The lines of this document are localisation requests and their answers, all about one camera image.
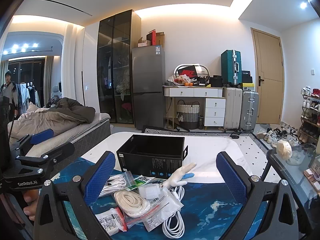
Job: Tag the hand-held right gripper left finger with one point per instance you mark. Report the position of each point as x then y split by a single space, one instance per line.
100 175

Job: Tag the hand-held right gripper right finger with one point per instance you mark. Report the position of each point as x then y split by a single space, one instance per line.
231 177

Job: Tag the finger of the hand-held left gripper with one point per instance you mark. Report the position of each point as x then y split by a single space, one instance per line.
55 153
41 136

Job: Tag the green packet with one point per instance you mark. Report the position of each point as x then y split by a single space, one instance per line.
138 182

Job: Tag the white mask packet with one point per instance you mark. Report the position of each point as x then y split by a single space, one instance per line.
110 221

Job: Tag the black cardboard box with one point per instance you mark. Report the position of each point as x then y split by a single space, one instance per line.
150 166

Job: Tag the white foam sheet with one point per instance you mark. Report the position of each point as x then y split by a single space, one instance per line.
148 192

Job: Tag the white glove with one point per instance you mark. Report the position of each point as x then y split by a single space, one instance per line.
175 177

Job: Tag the clear printed plastic bag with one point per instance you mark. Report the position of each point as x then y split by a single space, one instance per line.
162 205

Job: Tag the person's left hand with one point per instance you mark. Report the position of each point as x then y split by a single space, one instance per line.
30 197

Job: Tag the beige duvet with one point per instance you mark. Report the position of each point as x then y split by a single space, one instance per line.
45 122

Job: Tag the grey sofa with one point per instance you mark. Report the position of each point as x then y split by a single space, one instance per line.
82 135

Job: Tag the clothes rack with clothes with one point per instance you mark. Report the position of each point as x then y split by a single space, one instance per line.
25 97

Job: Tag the dark olive jacket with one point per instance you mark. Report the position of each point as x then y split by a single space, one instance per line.
80 112

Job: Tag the white office chair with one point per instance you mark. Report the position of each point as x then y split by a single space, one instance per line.
55 92

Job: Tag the glass side table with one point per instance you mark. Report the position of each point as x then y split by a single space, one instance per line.
287 180

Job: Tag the white fluffy ball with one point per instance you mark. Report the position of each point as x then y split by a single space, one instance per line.
284 149

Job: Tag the group of loose shoes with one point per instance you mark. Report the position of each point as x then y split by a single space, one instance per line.
275 135

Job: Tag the black thermos bottle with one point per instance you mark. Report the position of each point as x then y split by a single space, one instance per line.
201 122

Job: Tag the beige suitcase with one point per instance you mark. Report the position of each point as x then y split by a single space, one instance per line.
232 110

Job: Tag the white dresser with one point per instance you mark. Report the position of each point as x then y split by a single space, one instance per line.
215 110

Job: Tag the silver suitcase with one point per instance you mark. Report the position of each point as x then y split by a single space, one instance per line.
248 110

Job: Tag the woven laundry basket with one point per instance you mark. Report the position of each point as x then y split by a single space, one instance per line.
188 112

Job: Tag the yellow and black box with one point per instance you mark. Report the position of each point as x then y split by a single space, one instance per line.
248 86

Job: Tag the black bag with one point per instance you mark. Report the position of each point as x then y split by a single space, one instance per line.
215 81

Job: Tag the dark glass cabinet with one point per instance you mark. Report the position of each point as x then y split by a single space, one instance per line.
112 67

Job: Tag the shoe rack with shoes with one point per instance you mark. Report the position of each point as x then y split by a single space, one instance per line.
311 115

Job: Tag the small black box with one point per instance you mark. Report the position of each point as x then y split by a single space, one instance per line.
246 77

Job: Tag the grey fridge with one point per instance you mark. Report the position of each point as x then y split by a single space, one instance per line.
147 80

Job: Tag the beige door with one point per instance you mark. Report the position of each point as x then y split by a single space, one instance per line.
267 75

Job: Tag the teal suitcase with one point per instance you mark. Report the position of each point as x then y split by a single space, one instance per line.
230 67

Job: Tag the plastic bag of food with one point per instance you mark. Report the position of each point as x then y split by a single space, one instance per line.
176 80

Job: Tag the arched mirror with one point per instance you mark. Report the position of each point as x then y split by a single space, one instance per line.
202 68

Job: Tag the red black shoe box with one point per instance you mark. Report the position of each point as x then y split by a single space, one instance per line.
187 72

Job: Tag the small white box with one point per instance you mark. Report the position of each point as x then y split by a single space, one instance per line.
142 44

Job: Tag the red and black box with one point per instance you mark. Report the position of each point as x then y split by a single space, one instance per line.
150 37

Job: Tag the brown cardboard box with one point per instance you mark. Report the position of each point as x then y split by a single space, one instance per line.
160 38

